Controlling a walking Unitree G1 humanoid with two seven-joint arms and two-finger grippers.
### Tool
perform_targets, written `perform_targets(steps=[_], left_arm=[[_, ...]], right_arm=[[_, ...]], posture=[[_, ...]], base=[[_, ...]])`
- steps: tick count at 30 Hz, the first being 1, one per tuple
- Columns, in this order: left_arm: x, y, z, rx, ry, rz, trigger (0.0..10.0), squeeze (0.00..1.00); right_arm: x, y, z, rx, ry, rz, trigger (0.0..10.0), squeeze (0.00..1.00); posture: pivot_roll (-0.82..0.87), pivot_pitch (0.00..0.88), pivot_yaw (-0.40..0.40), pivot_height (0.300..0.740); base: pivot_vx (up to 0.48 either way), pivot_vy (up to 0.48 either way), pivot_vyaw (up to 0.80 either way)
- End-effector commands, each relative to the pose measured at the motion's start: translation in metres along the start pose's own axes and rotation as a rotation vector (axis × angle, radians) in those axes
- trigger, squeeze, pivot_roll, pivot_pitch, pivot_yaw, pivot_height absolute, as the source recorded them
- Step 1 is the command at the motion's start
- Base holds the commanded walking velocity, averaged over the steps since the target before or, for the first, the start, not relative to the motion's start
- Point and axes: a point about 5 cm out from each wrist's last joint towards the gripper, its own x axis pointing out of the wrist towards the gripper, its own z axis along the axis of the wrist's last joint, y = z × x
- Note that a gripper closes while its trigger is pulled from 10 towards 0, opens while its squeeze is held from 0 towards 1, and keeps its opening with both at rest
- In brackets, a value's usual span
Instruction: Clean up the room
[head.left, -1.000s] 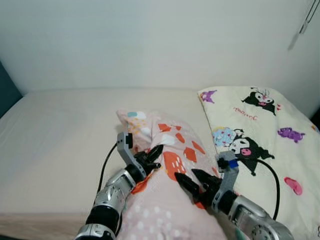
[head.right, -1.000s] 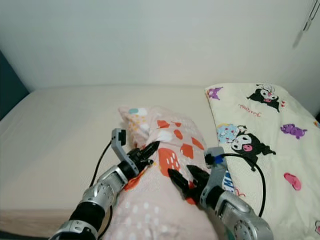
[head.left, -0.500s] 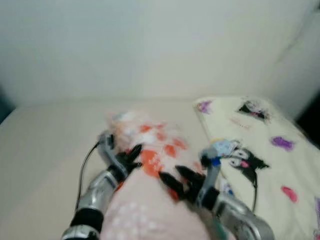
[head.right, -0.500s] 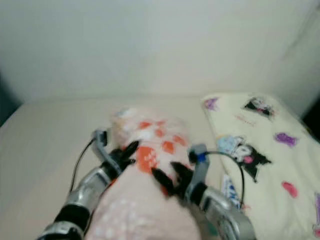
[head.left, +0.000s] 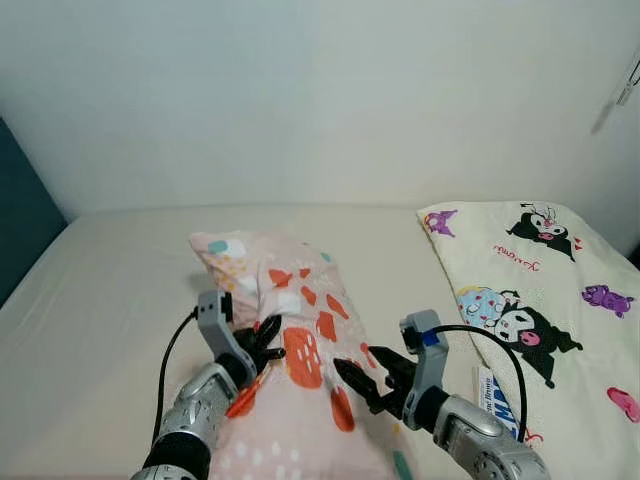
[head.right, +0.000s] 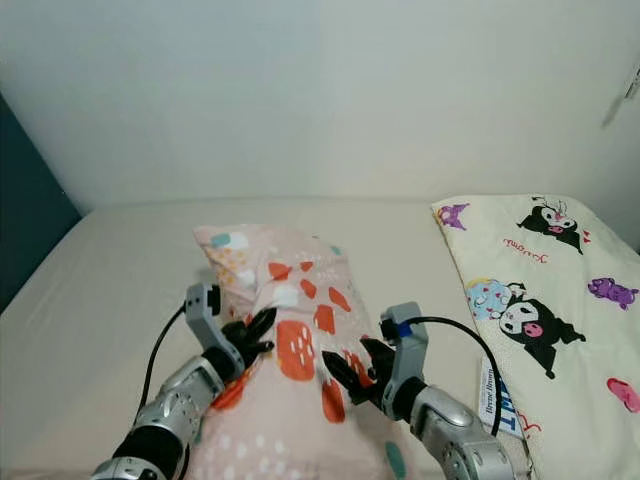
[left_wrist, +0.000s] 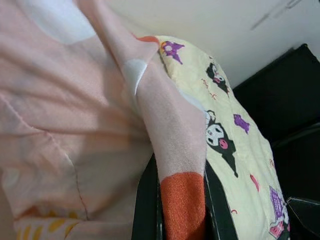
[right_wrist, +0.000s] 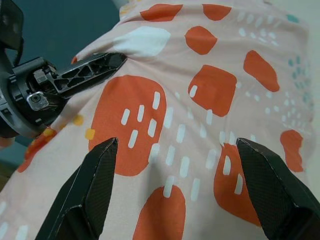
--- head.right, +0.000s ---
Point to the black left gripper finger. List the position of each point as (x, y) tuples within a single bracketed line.
[(262, 322), (260, 352)]

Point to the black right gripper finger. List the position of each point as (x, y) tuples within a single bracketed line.
[(372, 352), (345, 375)]

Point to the pink patterned pillow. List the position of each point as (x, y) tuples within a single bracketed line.
[(300, 290)]

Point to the cream cartoon print quilt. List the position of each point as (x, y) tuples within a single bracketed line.
[(560, 270)]

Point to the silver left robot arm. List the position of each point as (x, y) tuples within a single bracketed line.
[(180, 405)]

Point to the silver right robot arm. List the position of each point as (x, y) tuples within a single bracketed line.
[(460, 440)]

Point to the white blue book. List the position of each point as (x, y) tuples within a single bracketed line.
[(500, 395)]

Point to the beige bed mattress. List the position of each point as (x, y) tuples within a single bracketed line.
[(120, 300)]

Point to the blue upholstered headboard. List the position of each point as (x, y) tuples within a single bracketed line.
[(30, 220)]

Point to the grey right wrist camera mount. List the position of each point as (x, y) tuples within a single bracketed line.
[(408, 350)]

